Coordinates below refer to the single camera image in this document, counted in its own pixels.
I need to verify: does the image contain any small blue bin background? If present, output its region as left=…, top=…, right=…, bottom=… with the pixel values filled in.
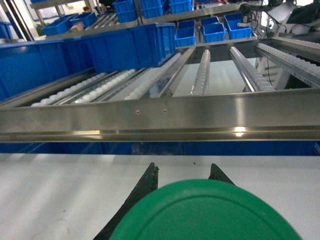
left=201, top=23, right=226, bottom=43
left=175, top=20, right=196, bottom=47

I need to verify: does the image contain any green round button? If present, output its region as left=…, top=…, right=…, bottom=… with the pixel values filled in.
left=111, top=179, right=300, bottom=240

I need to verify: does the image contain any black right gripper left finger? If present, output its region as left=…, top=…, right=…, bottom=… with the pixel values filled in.
left=94, top=162, right=159, bottom=240

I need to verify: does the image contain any small blue bin background right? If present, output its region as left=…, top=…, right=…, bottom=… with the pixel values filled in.
left=201, top=23, right=226, bottom=43

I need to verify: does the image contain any large blue bin on rollers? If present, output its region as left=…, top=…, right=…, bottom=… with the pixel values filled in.
left=81, top=23, right=176, bottom=73

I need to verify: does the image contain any stainless steel shelf front beam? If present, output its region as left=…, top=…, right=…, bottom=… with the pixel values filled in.
left=0, top=89, right=320, bottom=143

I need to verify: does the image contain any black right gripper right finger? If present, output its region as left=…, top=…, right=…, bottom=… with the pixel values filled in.
left=208, top=163, right=235, bottom=185

